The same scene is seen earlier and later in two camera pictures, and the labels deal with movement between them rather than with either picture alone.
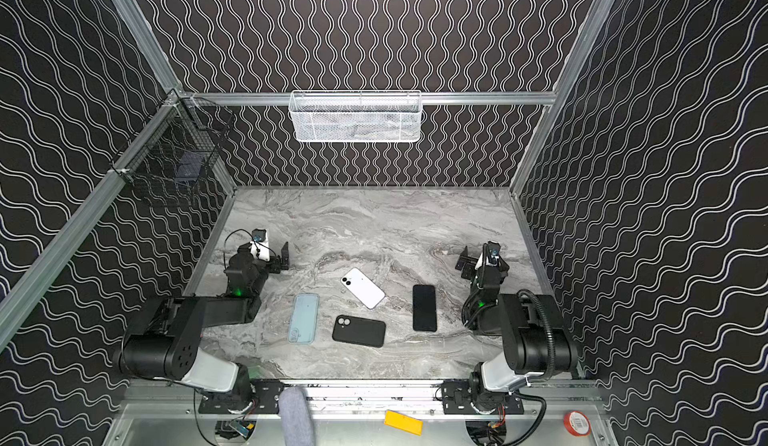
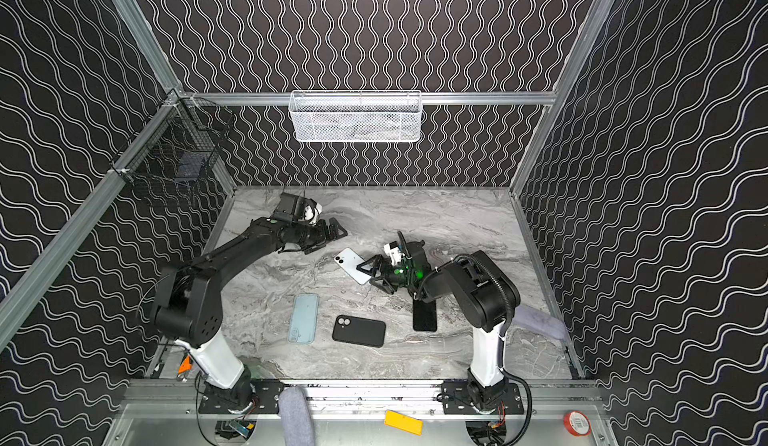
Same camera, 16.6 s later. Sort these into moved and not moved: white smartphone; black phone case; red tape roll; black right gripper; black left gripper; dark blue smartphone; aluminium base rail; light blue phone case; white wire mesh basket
Moved: black left gripper; white smartphone; black right gripper
Not moved: aluminium base rail; dark blue smartphone; red tape roll; white wire mesh basket; light blue phone case; black phone case
